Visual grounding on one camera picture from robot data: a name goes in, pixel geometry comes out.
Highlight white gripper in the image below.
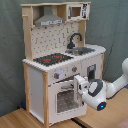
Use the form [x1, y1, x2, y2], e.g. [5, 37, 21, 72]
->
[74, 75, 90, 100]

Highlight toy oven door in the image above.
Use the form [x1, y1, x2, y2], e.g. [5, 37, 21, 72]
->
[49, 78, 85, 118]

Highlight red stove knob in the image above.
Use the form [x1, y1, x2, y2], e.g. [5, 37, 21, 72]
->
[71, 66, 78, 73]
[54, 73, 60, 79]

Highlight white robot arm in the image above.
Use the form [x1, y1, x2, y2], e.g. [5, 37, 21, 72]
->
[74, 58, 128, 111]

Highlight wooden toy kitchen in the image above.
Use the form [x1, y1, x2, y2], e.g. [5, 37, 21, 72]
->
[22, 2, 105, 127]

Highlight grey toy sink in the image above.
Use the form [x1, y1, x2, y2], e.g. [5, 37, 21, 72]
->
[66, 47, 94, 56]

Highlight black stovetop red burners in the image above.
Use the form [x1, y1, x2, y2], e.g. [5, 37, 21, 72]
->
[34, 53, 70, 66]

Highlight black toy faucet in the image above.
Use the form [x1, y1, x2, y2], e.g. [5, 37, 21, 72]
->
[67, 33, 83, 49]

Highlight toy microwave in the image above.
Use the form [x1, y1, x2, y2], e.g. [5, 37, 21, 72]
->
[67, 3, 90, 21]

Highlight grey range hood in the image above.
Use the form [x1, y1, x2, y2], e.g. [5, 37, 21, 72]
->
[35, 5, 64, 27]

